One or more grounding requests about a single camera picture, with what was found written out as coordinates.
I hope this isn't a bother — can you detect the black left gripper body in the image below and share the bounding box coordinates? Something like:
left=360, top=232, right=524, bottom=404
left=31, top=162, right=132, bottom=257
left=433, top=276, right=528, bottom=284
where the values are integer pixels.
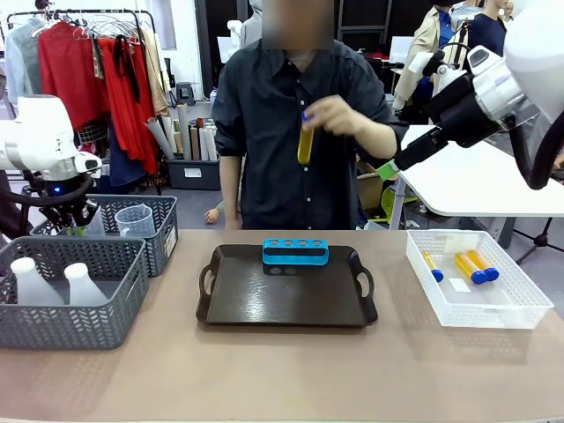
left=39, top=174, right=100, bottom=222

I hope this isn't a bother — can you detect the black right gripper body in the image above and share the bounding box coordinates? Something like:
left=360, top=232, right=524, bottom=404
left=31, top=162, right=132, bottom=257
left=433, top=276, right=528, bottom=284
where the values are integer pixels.
left=426, top=73, right=502, bottom=150

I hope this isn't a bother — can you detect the white plastic conical flask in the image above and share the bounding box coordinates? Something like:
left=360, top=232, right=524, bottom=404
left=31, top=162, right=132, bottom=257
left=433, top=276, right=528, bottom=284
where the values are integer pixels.
left=63, top=262, right=110, bottom=307
left=9, top=256, right=65, bottom=307

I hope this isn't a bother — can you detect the yellow test tube blue cap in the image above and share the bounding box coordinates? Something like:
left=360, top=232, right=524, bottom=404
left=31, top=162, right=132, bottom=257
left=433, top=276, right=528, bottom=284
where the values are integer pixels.
left=421, top=250, right=445, bottom=284
left=297, top=109, right=316, bottom=167
left=466, top=249, right=501, bottom=282
left=454, top=251, right=487, bottom=285

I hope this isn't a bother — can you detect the person's right forearm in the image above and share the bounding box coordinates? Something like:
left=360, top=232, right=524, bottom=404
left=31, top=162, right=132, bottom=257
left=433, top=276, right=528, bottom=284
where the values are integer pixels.
left=219, top=155, right=249, bottom=231

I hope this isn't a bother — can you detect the person's left forearm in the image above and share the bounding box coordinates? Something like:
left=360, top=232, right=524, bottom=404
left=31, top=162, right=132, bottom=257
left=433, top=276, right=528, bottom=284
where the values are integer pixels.
left=354, top=116, right=398, bottom=160

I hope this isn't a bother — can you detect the person's left hand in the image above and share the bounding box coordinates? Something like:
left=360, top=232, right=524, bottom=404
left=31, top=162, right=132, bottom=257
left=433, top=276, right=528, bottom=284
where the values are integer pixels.
left=308, top=93, right=372, bottom=138

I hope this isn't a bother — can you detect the dark brown garment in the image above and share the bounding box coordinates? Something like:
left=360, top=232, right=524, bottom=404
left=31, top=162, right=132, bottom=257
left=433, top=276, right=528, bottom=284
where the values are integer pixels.
left=0, top=168, right=33, bottom=242

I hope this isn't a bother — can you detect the green chair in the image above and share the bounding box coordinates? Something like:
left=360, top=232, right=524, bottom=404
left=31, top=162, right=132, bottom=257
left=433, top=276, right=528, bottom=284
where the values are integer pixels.
left=380, top=186, right=419, bottom=220

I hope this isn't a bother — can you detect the dark blue garment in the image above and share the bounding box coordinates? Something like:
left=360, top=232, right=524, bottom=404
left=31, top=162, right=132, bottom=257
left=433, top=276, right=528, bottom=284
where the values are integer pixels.
left=108, top=122, right=147, bottom=188

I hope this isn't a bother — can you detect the cardboard box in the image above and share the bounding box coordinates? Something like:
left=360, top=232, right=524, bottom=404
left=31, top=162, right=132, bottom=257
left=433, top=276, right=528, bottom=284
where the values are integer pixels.
left=356, top=161, right=385, bottom=213

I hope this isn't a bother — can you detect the white table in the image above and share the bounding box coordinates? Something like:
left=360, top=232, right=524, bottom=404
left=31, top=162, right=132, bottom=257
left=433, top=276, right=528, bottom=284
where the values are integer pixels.
left=396, top=123, right=564, bottom=219

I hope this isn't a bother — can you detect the figure in beige coat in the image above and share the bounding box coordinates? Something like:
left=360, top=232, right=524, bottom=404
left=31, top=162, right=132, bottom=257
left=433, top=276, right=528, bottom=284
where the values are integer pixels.
left=392, top=3, right=460, bottom=112

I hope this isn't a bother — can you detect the figure in navy top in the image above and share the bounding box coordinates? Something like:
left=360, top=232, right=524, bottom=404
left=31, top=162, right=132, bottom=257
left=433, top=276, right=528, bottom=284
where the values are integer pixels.
left=465, top=0, right=508, bottom=59

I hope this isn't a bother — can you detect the gray plastic basket with label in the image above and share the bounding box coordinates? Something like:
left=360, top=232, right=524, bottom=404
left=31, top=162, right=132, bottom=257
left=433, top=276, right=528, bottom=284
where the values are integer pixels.
left=29, top=194, right=180, bottom=279

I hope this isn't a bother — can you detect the white laptop screen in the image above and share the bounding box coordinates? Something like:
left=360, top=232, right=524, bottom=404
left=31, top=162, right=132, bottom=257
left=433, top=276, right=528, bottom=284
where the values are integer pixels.
left=389, top=35, right=416, bottom=63

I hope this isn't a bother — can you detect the long red dress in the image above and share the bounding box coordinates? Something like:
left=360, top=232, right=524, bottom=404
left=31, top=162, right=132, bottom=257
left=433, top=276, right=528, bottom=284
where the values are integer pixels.
left=96, top=36, right=160, bottom=176

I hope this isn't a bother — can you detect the large gray plastic basket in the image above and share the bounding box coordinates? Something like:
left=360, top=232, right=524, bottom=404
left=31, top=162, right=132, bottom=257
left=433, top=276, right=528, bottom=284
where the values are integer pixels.
left=0, top=235, right=151, bottom=352

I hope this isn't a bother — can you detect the gray paper roll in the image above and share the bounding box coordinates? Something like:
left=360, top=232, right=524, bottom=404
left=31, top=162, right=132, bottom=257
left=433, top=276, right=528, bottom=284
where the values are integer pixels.
left=144, top=115, right=176, bottom=160

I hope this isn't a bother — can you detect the gray storage bin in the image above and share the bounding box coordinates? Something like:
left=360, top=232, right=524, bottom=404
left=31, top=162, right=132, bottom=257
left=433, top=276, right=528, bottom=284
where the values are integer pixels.
left=166, top=155, right=222, bottom=192

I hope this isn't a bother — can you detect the red shirt on hanger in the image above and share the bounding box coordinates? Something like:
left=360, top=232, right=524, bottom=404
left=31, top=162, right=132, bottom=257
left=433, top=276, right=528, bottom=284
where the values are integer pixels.
left=36, top=20, right=112, bottom=133

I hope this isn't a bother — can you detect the skin coloured mannequin hand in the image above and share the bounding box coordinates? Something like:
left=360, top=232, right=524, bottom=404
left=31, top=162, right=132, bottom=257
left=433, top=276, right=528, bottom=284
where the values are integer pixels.
left=203, top=201, right=226, bottom=224

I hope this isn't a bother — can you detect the tall beige paper roll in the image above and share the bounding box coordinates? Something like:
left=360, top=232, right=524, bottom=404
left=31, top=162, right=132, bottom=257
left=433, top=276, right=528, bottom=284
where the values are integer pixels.
left=175, top=102, right=193, bottom=162

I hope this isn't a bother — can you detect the brown paper roll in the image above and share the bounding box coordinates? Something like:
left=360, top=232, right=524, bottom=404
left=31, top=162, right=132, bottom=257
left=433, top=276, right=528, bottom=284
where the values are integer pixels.
left=189, top=124, right=202, bottom=162

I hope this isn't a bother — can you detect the person in dark shirt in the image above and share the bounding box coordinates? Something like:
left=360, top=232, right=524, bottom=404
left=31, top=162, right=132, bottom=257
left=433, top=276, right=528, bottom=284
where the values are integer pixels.
left=211, top=0, right=411, bottom=232

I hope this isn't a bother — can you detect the white paper roll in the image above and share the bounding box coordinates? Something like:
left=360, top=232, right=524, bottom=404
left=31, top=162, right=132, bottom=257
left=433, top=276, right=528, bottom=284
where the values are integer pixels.
left=198, top=124, right=219, bottom=162

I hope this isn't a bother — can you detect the light gray garment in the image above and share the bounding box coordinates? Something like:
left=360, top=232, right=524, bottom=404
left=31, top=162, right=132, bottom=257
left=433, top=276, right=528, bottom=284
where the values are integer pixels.
left=3, top=18, right=46, bottom=108

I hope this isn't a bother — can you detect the beige garment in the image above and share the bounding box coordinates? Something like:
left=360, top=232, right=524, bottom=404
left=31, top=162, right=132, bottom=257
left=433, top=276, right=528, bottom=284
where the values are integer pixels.
left=139, top=31, right=172, bottom=118

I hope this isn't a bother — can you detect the black scarf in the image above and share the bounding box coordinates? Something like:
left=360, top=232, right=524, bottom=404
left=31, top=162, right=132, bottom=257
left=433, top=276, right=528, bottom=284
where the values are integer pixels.
left=112, top=34, right=143, bottom=105

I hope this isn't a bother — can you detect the black stool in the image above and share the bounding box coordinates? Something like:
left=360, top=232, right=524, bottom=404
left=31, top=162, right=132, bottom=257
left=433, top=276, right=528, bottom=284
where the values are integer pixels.
left=175, top=80, right=196, bottom=108

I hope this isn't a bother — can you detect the blue test tube rack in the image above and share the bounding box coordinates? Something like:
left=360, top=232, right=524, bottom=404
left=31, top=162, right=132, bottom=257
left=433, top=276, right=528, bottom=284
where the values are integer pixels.
left=262, top=237, right=331, bottom=268

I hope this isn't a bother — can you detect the white perforated plastic basket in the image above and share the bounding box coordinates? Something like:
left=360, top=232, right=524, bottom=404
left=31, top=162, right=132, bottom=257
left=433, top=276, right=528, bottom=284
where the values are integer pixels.
left=404, top=228, right=555, bottom=330

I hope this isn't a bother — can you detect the black metal clothes rack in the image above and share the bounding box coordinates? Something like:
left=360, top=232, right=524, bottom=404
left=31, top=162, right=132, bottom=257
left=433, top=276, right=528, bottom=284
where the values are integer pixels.
left=5, top=7, right=163, bottom=197

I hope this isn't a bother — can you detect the dark brown serving tray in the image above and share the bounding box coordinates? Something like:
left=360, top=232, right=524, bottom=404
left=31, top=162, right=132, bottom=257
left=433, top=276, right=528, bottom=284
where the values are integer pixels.
left=196, top=244, right=380, bottom=329

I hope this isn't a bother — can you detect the black tripod with camera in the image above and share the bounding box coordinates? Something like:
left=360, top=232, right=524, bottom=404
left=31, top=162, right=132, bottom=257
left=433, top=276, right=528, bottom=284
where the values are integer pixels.
left=19, top=172, right=48, bottom=230

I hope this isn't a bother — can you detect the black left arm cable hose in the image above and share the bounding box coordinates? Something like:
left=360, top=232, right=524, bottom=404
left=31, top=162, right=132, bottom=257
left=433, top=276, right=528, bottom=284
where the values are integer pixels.
left=0, top=174, right=96, bottom=209

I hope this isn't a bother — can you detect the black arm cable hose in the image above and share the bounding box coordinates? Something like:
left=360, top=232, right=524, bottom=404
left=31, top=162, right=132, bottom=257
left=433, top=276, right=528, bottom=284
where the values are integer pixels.
left=0, top=174, right=96, bottom=209
left=505, top=115, right=564, bottom=191

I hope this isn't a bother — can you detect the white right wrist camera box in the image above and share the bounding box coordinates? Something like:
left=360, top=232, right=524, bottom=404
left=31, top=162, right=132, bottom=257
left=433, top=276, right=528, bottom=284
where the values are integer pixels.
left=406, top=51, right=435, bottom=77

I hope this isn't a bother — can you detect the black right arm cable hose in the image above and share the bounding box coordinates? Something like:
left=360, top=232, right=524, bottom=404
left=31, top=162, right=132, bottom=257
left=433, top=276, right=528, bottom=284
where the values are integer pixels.
left=505, top=115, right=564, bottom=191

